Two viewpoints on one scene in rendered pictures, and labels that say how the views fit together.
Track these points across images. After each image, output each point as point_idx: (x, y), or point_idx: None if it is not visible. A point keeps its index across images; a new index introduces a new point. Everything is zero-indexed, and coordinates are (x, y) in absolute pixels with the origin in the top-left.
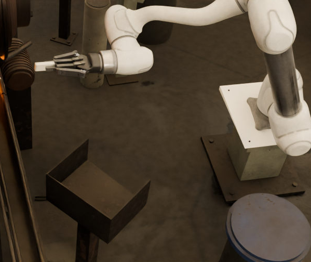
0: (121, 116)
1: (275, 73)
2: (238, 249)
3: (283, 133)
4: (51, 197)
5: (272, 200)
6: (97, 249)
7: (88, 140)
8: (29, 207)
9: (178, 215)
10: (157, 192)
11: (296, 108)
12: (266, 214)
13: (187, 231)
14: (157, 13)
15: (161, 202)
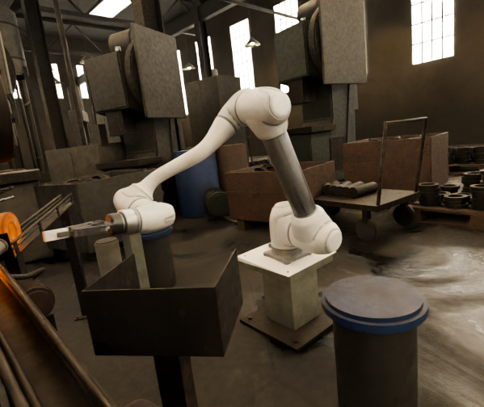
0: None
1: (286, 161)
2: (367, 324)
3: (315, 231)
4: (102, 341)
5: (351, 280)
6: None
7: (133, 256)
8: (61, 348)
9: (264, 383)
10: (230, 376)
11: (313, 203)
12: (359, 289)
13: (284, 392)
14: (161, 170)
15: (240, 383)
